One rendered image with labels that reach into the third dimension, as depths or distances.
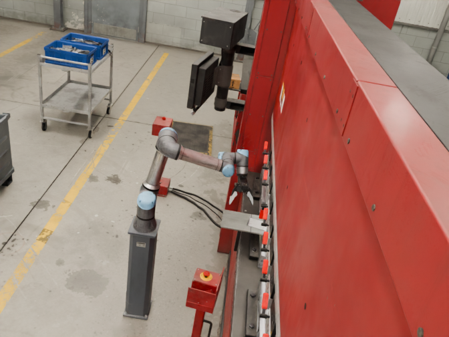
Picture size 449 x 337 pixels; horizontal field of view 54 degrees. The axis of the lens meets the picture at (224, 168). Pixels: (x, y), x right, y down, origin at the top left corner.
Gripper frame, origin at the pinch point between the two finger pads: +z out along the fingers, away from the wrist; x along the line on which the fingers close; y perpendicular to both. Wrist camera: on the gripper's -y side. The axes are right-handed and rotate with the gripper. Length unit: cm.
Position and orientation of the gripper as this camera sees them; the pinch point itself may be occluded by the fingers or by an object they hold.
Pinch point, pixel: (241, 205)
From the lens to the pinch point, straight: 278.1
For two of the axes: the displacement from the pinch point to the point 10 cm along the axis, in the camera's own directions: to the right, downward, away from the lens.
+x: -9.8, -0.4, -2.0
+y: -1.9, -0.4, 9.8
